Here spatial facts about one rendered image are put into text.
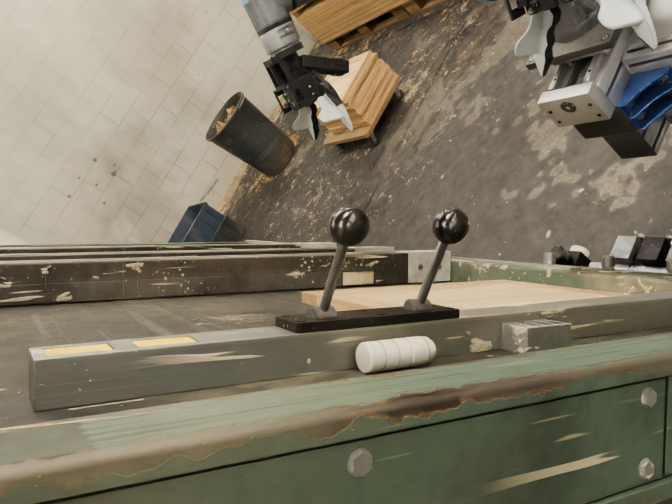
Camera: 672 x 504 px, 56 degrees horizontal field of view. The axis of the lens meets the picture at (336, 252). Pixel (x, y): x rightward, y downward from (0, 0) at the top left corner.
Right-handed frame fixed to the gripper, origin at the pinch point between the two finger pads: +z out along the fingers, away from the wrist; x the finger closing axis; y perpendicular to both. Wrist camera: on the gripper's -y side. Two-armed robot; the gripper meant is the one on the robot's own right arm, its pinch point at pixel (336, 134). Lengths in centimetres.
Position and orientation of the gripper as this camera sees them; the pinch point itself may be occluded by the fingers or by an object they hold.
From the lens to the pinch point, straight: 135.9
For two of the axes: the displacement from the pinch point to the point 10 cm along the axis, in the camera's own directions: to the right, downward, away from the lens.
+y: -7.4, 5.2, -4.2
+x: 5.1, 0.4, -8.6
